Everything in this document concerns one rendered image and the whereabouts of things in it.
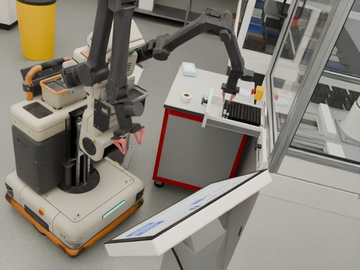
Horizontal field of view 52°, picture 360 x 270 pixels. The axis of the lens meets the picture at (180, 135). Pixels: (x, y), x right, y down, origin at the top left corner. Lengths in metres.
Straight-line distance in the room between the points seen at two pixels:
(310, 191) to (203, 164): 0.97
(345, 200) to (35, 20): 3.37
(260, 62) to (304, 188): 1.37
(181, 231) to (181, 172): 1.63
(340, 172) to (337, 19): 0.68
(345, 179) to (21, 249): 1.83
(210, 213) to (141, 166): 1.92
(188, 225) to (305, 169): 0.81
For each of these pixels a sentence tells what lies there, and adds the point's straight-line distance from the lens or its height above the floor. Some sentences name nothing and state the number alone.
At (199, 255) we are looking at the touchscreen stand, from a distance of 1.25.
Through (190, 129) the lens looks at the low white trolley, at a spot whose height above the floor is 0.61.
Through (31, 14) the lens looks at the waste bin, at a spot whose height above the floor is 0.52.
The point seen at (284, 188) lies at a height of 0.87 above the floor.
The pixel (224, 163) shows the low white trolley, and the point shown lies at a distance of 2.55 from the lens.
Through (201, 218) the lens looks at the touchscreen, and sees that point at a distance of 1.08.
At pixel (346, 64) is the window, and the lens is 1.51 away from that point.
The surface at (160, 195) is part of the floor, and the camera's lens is 2.78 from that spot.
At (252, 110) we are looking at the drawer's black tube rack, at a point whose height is 0.90.
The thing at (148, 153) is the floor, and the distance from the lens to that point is 3.12.
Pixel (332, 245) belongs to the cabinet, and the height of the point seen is 0.58.
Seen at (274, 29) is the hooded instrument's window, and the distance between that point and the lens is 2.85.
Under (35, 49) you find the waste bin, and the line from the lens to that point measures 4.34.
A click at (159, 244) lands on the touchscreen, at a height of 1.19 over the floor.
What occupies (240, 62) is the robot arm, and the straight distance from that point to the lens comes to 1.87.
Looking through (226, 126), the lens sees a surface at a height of 0.85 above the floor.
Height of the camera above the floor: 1.98
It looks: 36 degrees down
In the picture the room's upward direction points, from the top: 12 degrees clockwise
